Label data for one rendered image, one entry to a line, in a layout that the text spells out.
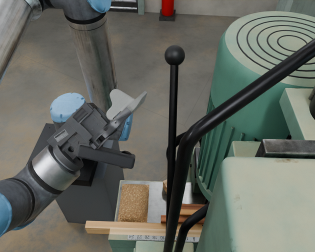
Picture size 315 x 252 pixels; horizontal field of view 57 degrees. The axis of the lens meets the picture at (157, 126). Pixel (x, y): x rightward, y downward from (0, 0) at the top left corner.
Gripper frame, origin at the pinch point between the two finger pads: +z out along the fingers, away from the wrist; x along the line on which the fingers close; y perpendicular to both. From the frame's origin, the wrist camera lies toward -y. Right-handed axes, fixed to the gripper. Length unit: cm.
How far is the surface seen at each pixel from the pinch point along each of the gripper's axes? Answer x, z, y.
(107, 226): 16.9, -30.6, -17.8
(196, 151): 25.6, 0.7, -21.5
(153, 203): 25.3, -19.4, -24.2
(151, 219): 21.8, -22.2, -26.2
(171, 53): -11.2, 8.3, 2.0
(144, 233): 14.2, -24.0, -25.2
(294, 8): 178, 139, -28
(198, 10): 291, 118, 36
